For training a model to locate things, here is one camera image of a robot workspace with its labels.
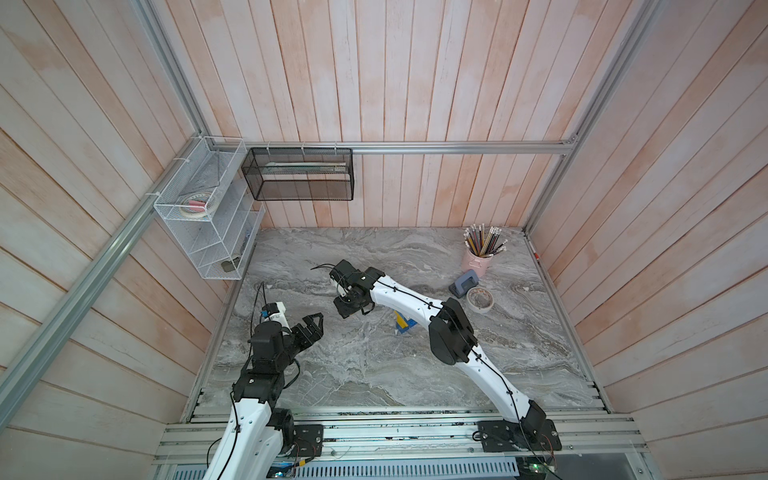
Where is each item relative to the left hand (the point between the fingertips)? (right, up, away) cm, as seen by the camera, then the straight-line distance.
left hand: (313, 324), depth 82 cm
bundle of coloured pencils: (+52, +25, +19) cm, 61 cm away
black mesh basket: (-9, +49, +21) cm, 54 cm away
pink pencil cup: (+50, +18, +19) cm, 57 cm away
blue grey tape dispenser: (+48, +10, +19) cm, 52 cm away
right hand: (+7, +2, +15) cm, 17 cm away
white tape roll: (+53, +4, +19) cm, 56 cm away
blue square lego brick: (+26, -4, +11) cm, 29 cm away
